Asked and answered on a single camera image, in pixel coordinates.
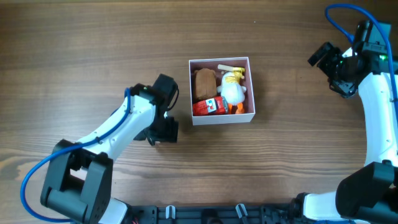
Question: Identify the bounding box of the left blue cable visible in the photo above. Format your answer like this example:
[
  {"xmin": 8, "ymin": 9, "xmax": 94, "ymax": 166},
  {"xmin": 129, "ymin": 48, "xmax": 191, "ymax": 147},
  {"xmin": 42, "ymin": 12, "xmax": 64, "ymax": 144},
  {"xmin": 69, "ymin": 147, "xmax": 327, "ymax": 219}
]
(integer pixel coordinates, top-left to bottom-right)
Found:
[{"xmin": 20, "ymin": 87, "xmax": 131, "ymax": 223}]

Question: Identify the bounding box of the brown plush toy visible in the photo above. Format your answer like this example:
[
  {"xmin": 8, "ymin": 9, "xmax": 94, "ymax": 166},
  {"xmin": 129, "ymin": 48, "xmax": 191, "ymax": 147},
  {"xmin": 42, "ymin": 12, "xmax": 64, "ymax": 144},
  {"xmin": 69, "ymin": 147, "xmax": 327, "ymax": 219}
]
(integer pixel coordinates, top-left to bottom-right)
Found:
[{"xmin": 193, "ymin": 68, "xmax": 218, "ymax": 101}]

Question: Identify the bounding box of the red toy fire truck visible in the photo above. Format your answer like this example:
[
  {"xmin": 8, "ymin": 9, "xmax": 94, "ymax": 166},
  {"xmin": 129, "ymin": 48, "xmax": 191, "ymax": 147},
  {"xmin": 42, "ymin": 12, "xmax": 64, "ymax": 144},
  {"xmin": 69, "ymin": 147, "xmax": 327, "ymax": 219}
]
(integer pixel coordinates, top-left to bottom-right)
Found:
[{"xmin": 192, "ymin": 96, "xmax": 228, "ymax": 116}]

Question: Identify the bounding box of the white plush duck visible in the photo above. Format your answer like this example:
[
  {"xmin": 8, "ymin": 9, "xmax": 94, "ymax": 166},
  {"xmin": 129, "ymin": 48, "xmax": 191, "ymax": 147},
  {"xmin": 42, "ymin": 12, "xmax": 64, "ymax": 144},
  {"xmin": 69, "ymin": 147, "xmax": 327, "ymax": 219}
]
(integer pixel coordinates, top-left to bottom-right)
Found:
[{"xmin": 217, "ymin": 72, "xmax": 247, "ymax": 114}]

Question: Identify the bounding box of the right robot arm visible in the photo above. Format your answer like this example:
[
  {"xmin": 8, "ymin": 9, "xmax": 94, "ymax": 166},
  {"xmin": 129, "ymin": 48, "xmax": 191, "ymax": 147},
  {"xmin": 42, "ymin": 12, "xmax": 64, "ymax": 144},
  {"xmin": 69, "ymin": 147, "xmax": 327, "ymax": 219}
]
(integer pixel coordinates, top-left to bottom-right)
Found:
[{"xmin": 287, "ymin": 21, "xmax": 397, "ymax": 223}]

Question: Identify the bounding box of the yellow rattle drum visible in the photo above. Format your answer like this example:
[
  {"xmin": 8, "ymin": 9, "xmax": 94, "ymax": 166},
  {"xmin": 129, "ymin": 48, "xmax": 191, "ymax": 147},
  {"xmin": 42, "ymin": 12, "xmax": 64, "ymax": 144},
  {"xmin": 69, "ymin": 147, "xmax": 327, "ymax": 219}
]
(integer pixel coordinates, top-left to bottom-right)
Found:
[{"xmin": 218, "ymin": 64, "xmax": 246, "ymax": 79}]

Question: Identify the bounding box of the pink cardboard box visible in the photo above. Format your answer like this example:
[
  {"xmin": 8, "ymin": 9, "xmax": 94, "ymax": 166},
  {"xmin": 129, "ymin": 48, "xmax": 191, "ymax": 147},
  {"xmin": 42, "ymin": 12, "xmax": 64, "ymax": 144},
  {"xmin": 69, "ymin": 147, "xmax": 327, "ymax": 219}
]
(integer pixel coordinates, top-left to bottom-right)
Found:
[{"xmin": 189, "ymin": 57, "xmax": 256, "ymax": 126}]

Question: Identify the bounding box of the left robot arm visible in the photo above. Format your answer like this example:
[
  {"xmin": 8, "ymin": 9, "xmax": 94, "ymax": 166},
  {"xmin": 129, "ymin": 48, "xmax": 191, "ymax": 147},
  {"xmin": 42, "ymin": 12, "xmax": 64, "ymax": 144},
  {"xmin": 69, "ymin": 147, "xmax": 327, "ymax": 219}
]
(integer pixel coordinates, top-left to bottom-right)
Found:
[{"xmin": 40, "ymin": 74, "xmax": 178, "ymax": 223}]

